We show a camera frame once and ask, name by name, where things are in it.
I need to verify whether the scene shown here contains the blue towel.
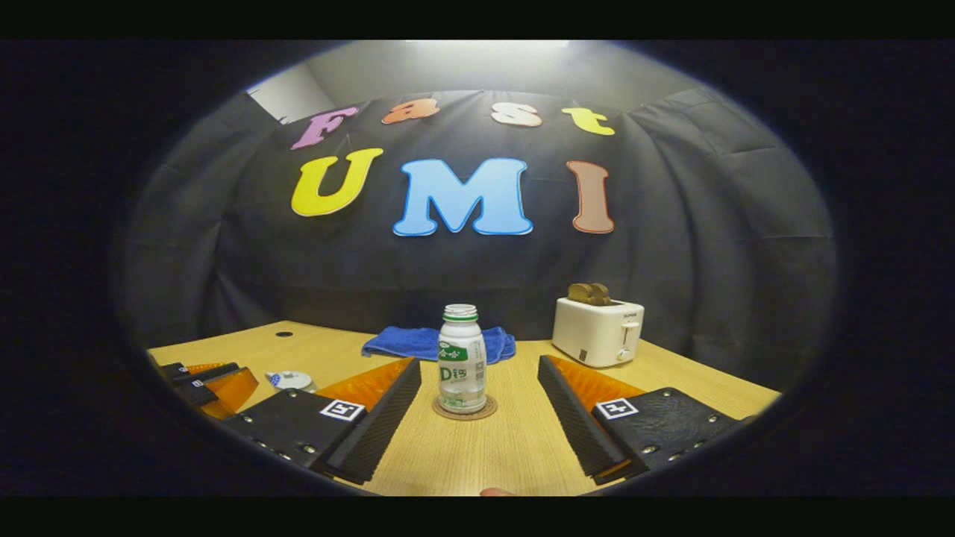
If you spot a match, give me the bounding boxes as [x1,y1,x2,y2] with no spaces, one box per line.
[362,326,517,364]

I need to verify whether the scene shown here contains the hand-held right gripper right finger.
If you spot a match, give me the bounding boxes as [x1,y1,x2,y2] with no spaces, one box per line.
[537,355,739,484]

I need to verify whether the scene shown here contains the white plastic water bottle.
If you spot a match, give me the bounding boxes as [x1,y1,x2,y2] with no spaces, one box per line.
[437,304,488,415]

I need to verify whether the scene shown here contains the white toaster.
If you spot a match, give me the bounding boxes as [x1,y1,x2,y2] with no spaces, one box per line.
[552,297,645,368]

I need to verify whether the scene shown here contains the round cork coaster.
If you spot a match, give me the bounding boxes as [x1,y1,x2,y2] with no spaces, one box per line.
[432,394,498,421]

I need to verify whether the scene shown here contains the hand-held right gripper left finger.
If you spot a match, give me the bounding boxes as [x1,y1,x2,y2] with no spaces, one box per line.
[224,357,423,486]

